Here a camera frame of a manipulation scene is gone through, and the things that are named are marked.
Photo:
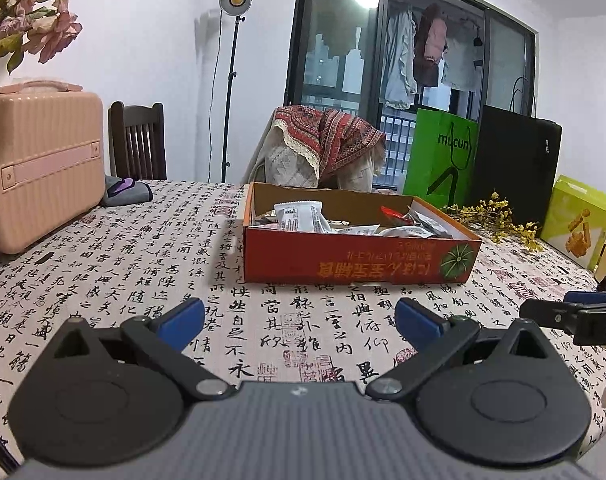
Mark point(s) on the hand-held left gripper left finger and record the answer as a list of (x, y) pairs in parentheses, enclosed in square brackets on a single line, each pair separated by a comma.
[(183, 322)]

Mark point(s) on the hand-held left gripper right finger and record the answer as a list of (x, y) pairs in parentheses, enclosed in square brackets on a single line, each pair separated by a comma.
[(418, 322)]

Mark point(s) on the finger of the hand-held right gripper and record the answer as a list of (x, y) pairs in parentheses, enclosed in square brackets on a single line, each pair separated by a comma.
[(550, 314), (588, 298)]

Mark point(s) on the red cardboard box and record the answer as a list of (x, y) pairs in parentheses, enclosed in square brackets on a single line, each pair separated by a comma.
[(333, 265)]

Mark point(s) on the pile of snack packets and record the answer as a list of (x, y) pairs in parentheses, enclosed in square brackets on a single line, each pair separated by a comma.
[(303, 217)]

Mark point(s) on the light green carton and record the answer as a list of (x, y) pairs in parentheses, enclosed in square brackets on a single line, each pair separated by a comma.
[(573, 220)]

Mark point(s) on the yellow flower sprig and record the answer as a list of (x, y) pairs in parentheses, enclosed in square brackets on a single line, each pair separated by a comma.
[(495, 207)]

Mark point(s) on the grey purple cloth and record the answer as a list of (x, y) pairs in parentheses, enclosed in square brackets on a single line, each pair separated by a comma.
[(128, 192)]

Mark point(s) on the black paper bag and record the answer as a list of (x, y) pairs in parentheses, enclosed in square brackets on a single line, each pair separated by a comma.
[(518, 170)]

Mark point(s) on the green paper bag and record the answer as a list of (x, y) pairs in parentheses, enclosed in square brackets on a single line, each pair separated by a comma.
[(428, 160)]

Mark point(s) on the chair with patterned cloth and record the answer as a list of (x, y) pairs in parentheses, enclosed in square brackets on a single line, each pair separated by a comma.
[(288, 165)]

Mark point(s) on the chair draped with patterned cloth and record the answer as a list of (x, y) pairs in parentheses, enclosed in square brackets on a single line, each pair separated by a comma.
[(338, 140)]

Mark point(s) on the pink hard suitcase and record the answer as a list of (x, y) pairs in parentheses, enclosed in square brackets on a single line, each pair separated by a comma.
[(43, 160)]

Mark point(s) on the dark wooden chair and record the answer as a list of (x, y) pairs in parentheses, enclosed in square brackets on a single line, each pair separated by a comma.
[(135, 112)]

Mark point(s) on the hanging pale blue shirt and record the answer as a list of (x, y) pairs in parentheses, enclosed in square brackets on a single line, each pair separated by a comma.
[(400, 60)]

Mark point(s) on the hanging white garment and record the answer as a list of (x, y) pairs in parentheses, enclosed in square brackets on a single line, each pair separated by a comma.
[(460, 60)]

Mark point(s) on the hanging pink coat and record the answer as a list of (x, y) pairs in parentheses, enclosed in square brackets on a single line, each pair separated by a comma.
[(430, 45)]

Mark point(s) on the black framed glass door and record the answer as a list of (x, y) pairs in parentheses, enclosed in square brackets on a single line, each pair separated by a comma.
[(333, 35)]

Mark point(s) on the pink artificial flowers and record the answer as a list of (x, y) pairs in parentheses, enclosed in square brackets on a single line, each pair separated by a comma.
[(58, 25)]

